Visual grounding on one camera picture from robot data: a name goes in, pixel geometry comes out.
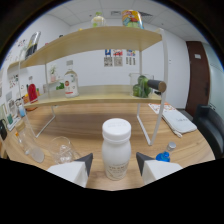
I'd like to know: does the black chair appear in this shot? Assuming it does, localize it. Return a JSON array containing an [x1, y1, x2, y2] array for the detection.
[[192, 104, 224, 160]]

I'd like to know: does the red liquid bottle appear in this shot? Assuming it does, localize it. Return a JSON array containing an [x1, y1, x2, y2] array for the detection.
[[26, 75, 39, 104]]

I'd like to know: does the clear glass with ice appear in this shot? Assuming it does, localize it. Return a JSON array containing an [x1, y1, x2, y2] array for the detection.
[[49, 136, 80, 165]]

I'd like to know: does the white frame wooden shelf rack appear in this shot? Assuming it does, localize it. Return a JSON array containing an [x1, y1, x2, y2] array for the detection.
[[6, 25, 170, 147]]

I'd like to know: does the large white milk bottle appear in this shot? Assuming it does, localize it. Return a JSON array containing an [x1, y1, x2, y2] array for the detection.
[[101, 117, 133, 181]]

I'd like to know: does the dark brown door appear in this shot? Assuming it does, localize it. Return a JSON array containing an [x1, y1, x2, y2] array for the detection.
[[184, 41, 212, 118]]

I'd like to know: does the dark muddler with wooden end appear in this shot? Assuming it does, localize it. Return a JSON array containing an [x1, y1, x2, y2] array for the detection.
[[146, 78, 167, 94]]

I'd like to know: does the white fabric pouch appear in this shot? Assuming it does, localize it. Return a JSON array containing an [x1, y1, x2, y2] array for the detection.
[[161, 109, 198, 138]]

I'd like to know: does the clear bottle with green cap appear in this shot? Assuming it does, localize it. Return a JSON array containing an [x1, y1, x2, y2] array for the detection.
[[90, 11, 107, 29]]

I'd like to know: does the orange printed paper sheet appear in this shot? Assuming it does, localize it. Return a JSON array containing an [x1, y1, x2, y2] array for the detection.
[[147, 102, 176, 115]]

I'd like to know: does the clear bottle with red label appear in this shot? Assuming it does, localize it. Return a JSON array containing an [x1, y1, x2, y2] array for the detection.
[[63, 68, 80, 99]]

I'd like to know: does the white and blue bottle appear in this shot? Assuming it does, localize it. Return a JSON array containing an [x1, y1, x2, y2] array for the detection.
[[18, 104, 27, 119]]

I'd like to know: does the yellow cartoon drink can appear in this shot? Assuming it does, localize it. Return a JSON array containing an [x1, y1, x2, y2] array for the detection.
[[121, 9, 145, 30]]

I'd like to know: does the black and yellow can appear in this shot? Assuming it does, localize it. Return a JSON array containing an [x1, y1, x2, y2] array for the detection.
[[24, 31, 42, 61]]

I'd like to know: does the glass jar of limes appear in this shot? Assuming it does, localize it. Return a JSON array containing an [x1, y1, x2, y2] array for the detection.
[[128, 72, 155, 99]]

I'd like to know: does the blue liquid bottle silver cap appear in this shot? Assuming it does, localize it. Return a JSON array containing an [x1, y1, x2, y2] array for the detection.
[[155, 141, 177, 164]]

